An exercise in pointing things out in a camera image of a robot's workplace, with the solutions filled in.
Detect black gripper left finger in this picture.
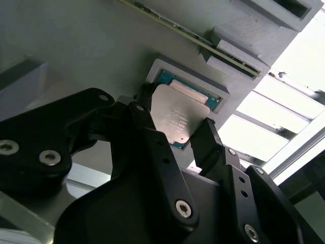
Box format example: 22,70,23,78
0,83,201,233

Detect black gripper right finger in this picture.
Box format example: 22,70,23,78
190,117,307,244

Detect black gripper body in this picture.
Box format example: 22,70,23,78
54,172,236,244

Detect silver CPU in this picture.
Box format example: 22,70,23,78
151,70,221,151

